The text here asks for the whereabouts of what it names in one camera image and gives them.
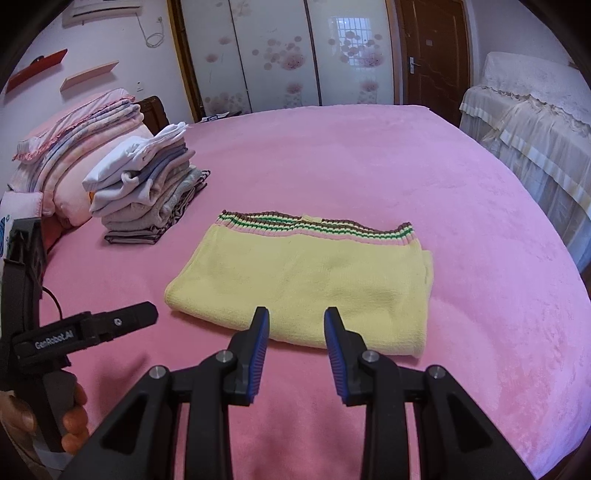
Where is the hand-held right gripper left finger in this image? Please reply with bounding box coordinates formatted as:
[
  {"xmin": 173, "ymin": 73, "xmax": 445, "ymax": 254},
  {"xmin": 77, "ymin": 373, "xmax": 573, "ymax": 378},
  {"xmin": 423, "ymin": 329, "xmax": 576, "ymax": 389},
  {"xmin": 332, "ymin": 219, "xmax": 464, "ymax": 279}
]
[{"xmin": 60, "ymin": 306, "xmax": 271, "ymax": 480}]

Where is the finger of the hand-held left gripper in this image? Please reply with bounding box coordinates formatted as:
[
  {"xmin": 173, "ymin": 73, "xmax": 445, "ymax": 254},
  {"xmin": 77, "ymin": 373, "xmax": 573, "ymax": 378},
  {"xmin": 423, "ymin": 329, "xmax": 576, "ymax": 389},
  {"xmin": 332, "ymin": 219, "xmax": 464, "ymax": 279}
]
[{"xmin": 79, "ymin": 302, "xmax": 159, "ymax": 347}]

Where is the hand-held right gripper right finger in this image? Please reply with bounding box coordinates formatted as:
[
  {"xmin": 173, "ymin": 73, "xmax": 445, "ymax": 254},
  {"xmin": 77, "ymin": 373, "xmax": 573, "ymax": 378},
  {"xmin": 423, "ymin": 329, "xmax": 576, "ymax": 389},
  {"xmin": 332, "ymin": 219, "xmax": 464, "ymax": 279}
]
[{"xmin": 323, "ymin": 307, "xmax": 525, "ymax": 480}]

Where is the yellow striped knit sweater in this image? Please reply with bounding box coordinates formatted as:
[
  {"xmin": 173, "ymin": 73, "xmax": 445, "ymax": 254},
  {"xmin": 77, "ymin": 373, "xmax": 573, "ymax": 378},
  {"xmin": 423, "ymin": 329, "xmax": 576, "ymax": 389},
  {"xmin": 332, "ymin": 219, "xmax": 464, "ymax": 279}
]
[{"xmin": 165, "ymin": 210, "xmax": 435, "ymax": 358}]

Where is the stack of folded clothes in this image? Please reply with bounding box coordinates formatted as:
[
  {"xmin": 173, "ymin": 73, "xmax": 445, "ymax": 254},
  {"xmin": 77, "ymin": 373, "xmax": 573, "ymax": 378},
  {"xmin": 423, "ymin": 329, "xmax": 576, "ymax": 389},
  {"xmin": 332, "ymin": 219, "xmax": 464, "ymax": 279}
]
[{"xmin": 82, "ymin": 121, "xmax": 212, "ymax": 245}]

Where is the person's left hand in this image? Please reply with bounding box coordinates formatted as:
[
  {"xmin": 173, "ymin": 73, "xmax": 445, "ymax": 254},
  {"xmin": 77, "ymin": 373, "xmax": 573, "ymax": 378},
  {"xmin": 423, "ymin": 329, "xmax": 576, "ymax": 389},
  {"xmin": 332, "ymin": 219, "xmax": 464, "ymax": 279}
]
[{"xmin": 0, "ymin": 382, "xmax": 89, "ymax": 462}]

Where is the pile of folded pink blankets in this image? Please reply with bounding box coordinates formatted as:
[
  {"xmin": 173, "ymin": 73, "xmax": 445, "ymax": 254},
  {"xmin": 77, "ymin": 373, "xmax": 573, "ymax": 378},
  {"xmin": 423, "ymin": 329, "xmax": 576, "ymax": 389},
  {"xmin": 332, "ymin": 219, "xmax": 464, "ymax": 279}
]
[{"xmin": 7, "ymin": 88, "xmax": 155, "ymax": 228}]

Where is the pink bed blanket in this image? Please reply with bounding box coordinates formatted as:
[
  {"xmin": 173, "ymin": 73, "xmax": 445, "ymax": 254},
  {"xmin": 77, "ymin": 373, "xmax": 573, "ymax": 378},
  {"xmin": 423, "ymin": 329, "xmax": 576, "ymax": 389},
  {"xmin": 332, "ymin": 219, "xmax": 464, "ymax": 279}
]
[{"xmin": 37, "ymin": 104, "xmax": 591, "ymax": 480}]

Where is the wooden headboard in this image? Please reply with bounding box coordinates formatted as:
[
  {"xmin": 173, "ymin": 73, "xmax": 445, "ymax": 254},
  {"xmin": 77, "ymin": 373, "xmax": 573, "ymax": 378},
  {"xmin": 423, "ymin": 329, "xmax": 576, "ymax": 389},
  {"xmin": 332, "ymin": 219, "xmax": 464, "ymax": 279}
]
[{"xmin": 137, "ymin": 95, "xmax": 171, "ymax": 136}]

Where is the floral sliding wardrobe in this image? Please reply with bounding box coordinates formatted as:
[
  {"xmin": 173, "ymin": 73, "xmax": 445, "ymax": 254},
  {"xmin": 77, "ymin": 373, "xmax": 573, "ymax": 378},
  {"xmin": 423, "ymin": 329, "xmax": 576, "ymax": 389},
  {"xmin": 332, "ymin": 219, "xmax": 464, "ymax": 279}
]
[{"xmin": 168, "ymin": 0, "xmax": 402, "ymax": 123}]

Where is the white air conditioner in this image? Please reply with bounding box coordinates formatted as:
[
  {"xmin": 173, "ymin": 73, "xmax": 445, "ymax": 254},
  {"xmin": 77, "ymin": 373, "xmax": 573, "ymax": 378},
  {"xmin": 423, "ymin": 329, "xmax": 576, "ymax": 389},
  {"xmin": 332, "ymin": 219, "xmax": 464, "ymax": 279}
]
[{"xmin": 62, "ymin": 0, "xmax": 145, "ymax": 27}]

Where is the white lace covered furniture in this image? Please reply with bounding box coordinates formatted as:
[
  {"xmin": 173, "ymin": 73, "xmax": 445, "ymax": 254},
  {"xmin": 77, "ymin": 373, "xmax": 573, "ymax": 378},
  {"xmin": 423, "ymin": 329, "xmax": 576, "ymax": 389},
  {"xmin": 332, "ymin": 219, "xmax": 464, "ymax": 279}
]
[{"xmin": 459, "ymin": 52, "xmax": 591, "ymax": 273}]

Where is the brown wooden door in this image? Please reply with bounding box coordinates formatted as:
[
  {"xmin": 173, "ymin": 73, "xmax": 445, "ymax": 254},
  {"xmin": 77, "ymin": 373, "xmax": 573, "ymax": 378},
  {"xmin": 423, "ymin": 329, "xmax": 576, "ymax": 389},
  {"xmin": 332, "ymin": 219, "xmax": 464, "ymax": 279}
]
[{"xmin": 397, "ymin": 0, "xmax": 472, "ymax": 127}]

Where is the black cable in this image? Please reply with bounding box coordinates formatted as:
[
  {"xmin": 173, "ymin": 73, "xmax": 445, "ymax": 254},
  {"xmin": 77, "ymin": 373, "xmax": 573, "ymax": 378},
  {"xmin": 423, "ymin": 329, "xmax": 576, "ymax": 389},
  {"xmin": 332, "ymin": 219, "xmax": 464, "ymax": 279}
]
[{"xmin": 41, "ymin": 286, "xmax": 64, "ymax": 320}]

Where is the red wall shelf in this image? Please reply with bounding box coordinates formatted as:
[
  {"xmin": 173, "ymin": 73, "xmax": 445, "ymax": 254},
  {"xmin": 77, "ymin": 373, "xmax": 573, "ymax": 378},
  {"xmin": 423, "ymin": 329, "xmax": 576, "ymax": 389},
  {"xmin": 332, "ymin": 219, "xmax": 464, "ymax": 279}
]
[{"xmin": 4, "ymin": 49, "xmax": 68, "ymax": 94}]

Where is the pink wall shelf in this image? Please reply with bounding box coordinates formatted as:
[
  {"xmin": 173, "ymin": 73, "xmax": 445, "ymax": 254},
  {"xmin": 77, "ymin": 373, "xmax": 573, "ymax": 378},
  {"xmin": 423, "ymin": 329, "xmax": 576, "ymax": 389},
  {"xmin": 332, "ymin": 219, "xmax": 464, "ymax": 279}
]
[{"xmin": 60, "ymin": 60, "xmax": 121, "ymax": 94}]

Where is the white power cord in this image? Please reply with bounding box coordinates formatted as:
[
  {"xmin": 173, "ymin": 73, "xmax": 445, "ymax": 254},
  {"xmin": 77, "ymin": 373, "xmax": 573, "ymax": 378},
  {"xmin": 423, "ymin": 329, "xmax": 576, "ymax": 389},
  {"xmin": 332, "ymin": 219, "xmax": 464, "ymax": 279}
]
[{"xmin": 137, "ymin": 9, "xmax": 167, "ymax": 48}]

